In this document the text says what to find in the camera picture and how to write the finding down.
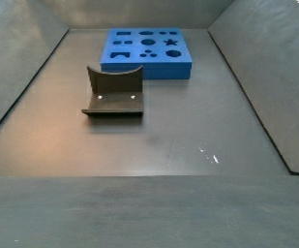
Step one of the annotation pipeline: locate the blue shape sorter block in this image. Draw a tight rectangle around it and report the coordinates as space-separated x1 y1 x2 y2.
100 27 192 79

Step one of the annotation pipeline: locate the black curved holder bracket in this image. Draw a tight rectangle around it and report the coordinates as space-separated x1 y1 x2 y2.
82 67 144 116

